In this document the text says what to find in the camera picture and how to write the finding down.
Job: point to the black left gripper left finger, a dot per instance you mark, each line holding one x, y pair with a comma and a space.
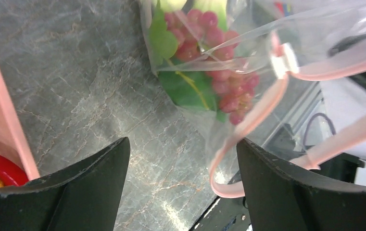
84, 196

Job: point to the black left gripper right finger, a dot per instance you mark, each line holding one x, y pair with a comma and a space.
282, 196

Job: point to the red toy chili pepper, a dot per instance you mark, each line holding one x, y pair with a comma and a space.
11, 174

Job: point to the clear dotted zip top bag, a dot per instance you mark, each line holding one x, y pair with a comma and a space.
283, 42

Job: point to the red toy grapes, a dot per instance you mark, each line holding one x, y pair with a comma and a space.
238, 88

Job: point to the pink perforated plastic basket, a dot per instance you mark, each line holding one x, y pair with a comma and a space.
13, 143

